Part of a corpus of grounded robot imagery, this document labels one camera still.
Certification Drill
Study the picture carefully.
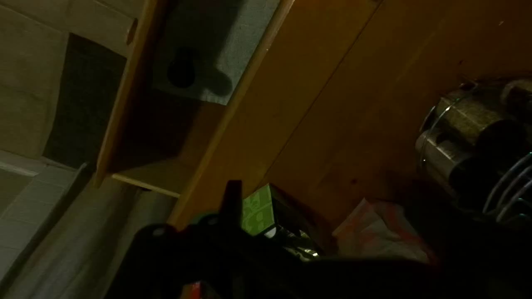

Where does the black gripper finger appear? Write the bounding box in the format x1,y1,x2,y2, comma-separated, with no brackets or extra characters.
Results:
218,178,244,230

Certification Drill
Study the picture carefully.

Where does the wooden nightstand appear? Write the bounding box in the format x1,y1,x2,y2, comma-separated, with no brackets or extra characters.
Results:
168,0,532,265

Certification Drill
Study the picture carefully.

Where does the green cardboard box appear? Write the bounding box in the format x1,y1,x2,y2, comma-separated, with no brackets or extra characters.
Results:
239,182,321,260

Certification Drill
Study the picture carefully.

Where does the bin with white bag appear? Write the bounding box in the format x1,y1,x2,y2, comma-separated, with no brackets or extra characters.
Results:
331,198,439,266

